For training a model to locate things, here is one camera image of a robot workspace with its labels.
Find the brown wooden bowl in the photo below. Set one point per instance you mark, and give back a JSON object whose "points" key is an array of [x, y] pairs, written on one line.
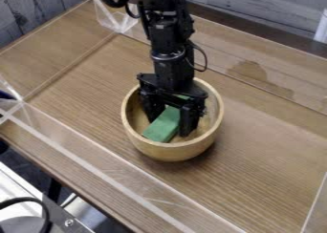
{"points": [[181, 148]]}

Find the grey metal bracket with screw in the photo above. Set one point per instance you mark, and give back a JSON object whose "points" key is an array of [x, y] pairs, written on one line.
{"points": [[61, 222]]}

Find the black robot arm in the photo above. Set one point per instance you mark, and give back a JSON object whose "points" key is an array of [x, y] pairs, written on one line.
{"points": [[166, 21]]}

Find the clear acrylic table barrier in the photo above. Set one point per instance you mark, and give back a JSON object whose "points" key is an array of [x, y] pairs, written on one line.
{"points": [[244, 175]]}

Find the white post at right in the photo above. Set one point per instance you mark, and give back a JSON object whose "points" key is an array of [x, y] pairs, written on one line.
{"points": [[320, 32]]}

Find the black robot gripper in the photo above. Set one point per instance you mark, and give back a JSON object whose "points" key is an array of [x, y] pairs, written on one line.
{"points": [[170, 86]]}

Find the green rectangular block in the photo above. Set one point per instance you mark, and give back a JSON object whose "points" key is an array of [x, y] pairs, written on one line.
{"points": [[162, 128]]}

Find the black table leg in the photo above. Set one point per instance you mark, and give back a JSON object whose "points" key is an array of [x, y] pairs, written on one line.
{"points": [[53, 190]]}

